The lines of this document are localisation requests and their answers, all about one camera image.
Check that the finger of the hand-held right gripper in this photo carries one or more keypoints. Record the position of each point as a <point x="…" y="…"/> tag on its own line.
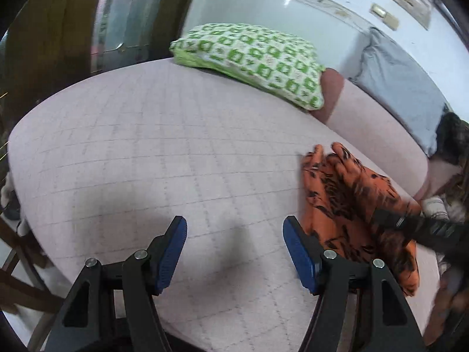
<point x="392" y="220"/>

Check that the striped white cloth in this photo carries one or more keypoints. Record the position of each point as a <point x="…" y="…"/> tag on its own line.
<point x="434" y="207"/>

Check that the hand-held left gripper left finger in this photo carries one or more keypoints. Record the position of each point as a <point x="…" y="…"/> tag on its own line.
<point x="172" y="249"/>

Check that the dark furry cushion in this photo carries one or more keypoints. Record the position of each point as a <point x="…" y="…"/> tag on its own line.
<point x="454" y="135"/>

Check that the wooden door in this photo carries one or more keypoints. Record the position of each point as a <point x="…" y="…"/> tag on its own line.
<point x="44" y="36"/>

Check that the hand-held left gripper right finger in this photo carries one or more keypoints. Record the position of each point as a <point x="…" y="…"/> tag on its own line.
<point x="296" y="253"/>

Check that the beige wall switch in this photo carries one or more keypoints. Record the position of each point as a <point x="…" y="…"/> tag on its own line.
<point x="384" y="14"/>

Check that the frosted glass window panel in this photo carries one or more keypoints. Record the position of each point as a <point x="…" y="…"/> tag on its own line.
<point x="128" y="18"/>

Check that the green patterned pillow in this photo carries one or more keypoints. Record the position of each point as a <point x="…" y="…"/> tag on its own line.
<point x="256" y="58"/>

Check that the wooden chair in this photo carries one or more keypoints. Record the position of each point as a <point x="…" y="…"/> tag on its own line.
<point x="22" y="264"/>

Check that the grey pillow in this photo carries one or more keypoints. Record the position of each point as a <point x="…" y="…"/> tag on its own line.
<point x="403" y="80"/>

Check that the brown patterned cloth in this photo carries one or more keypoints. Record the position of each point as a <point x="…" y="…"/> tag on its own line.
<point x="456" y="194"/>

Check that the orange floral garment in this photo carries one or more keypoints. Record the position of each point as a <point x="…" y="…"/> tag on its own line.
<point x="340" y="205"/>

